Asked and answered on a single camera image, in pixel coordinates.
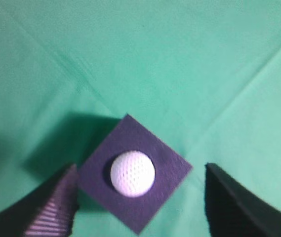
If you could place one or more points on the green cloth backdrop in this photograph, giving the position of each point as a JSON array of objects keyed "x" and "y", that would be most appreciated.
[{"x": 202, "y": 75}]

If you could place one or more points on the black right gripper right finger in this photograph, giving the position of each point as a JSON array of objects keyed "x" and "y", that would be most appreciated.
[{"x": 233, "y": 211}]

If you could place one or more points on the dark navy cube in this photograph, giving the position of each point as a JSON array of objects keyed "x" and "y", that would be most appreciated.
[{"x": 94, "y": 174}]

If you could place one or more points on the white dimpled golf ball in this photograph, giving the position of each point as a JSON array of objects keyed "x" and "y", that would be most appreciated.
[{"x": 132, "y": 174}]

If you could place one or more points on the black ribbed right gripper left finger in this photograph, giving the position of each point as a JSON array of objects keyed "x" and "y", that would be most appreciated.
[{"x": 47, "y": 211}]

